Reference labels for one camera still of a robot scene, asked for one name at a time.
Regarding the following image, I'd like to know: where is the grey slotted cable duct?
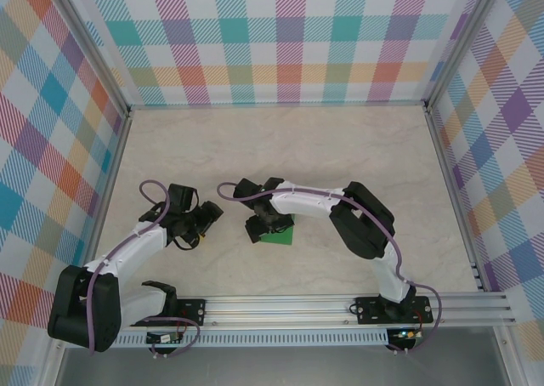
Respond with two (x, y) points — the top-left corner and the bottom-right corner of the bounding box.
(67, 329), (390, 348)

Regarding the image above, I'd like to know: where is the grey metal panel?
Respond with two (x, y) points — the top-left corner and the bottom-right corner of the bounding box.
(54, 345), (511, 386)

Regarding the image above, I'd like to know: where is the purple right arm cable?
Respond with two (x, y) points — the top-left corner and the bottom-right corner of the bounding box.
(216, 181), (443, 355)

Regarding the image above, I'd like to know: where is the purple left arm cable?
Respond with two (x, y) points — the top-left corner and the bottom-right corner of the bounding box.
(87, 179), (201, 358)

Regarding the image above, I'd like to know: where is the aluminium frame bar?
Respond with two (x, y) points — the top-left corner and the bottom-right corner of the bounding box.
(424, 107), (490, 293)
(127, 100), (430, 111)
(75, 111), (133, 298)

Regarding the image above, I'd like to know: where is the aluminium frame post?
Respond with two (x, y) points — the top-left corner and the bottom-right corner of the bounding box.
(40, 329), (71, 386)
(495, 326), (528, 386)
(53, 0), (133, 117)
(423, 0), (505, 113)

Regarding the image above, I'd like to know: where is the aluminium mounting rail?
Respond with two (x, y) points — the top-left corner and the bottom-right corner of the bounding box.
(46, 291), (518, 331)

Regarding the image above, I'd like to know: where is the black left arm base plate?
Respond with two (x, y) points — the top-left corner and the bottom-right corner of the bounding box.
(129, 298), (207, 327)

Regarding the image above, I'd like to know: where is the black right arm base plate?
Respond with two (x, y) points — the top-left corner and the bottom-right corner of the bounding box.
(355, 295), (434, 326)

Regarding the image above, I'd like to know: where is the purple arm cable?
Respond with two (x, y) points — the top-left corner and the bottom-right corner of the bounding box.
(87, 179), (201, 358)
(216, 181), (443, 355)

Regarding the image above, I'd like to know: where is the green paper sheet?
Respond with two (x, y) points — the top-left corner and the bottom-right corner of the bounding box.
(259, 215), (296, 247)

